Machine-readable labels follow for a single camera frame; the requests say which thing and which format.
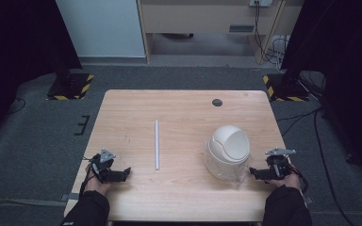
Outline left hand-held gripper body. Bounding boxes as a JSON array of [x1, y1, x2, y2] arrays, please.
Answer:
[[89, 148, 124, 185]]

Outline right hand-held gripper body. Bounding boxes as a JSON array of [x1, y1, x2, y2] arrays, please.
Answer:
[[257, 147, 297, 181]]

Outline white swing-lid trash can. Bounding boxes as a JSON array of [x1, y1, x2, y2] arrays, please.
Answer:
[[205, 124, 252, 182]]

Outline long white tube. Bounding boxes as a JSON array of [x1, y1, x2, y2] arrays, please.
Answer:
[[154, 119, 161, 171]]

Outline person's left hand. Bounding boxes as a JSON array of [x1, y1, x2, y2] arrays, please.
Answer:
[[83, 174, 113, 194]]

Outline person's right hand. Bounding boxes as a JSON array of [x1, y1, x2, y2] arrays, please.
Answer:
[[268, 170, 302, 192]]

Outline clear plastic bag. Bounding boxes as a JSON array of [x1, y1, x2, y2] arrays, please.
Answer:
[[202, 140, 255, 190]]

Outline black striped stand base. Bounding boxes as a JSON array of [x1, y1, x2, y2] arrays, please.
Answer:
[[261, 73, 311, 103], [45, 73, 95, 102]]

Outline black curtain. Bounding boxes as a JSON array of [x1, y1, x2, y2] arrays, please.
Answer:
[[0, 0, 83, 145], [280, 0, 362, 189]]

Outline white panel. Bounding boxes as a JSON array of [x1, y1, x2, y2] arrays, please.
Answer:
[[55, 0, 147, 58]]

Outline light wooden desk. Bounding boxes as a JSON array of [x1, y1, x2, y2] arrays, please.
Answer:
[[136, 0, 305, 66]]

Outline left hand-held gripper cable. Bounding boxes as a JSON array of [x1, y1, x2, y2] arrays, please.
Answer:
[[78, 155, 98, 197]]

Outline hand-held gripper cable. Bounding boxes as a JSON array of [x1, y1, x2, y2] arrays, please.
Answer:
[[78, 155, 98, 197], [290, 163, 311, 195]]

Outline right hand-held gripper cable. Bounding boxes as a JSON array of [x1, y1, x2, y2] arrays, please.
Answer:
[[290, 163, 311, 195]]

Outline black floor cable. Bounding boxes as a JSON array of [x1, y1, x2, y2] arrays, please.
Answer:
[[275, 105, 357, 226], [5, 96, 27, 116]]

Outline black hanging cables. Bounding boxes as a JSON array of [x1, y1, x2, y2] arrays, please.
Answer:
[[253, 2, 291, 65]]

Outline grey wall socket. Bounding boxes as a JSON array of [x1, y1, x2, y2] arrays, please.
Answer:
[[249, 0, 273, 8]]

